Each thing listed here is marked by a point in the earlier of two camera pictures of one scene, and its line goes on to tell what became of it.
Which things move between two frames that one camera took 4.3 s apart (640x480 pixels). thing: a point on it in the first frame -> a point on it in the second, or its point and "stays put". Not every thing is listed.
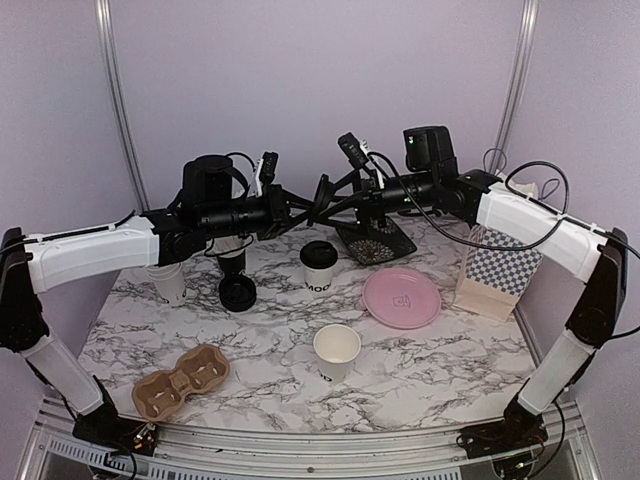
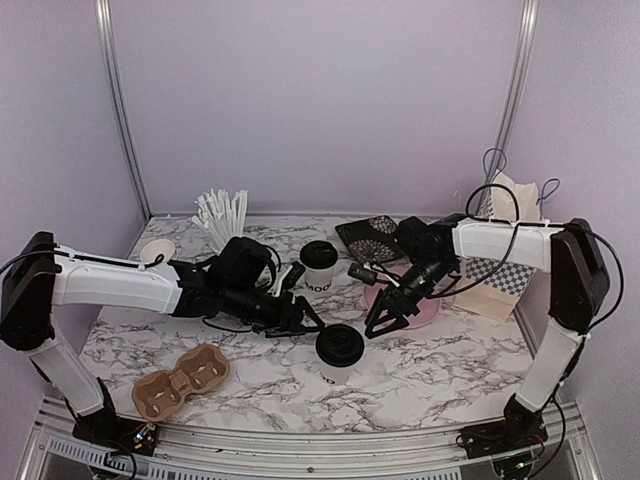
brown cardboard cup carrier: [158, 394] stays put
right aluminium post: [519, 71] stays put
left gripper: [279, 201] -> [290, 322]
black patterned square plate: [372, 245] stays put
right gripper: [351, 202] -> [386, 303]
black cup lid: [319, 254] stays put
